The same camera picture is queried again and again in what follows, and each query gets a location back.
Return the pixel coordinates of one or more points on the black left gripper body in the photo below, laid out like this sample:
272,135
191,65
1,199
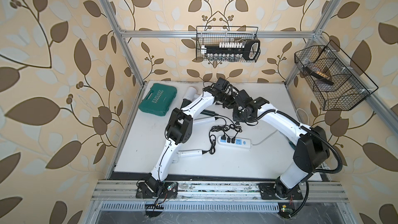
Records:
227,99

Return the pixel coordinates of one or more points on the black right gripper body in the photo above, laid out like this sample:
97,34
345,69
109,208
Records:
239,115

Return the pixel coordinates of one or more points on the white blue power strip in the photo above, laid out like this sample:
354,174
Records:
234,143

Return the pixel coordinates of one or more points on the white hair dryer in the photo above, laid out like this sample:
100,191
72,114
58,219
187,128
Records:
190,153
191,94
204,120

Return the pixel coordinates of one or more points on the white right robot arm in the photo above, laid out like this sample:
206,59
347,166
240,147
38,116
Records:
312,154

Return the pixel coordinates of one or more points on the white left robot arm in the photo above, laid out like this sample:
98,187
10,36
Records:
177,132

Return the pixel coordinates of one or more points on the black white socket set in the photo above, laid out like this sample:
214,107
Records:
245,51

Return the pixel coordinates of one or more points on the green plastic tool case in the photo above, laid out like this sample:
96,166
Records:
158,100

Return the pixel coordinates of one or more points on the black brush in basket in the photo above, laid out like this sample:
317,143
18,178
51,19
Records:
319,75

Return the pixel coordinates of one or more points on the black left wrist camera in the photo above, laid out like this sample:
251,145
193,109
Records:
221,84

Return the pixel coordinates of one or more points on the black near dryer cord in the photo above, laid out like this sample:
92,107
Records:
213,142

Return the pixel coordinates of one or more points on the black wire basket back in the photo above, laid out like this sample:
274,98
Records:
213,35

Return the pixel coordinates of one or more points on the black wire basket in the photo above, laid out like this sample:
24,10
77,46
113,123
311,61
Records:
213,35
352,85

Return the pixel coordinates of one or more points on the black wire basket right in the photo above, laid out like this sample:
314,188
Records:
352,85

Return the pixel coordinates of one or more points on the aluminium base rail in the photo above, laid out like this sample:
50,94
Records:
214,196

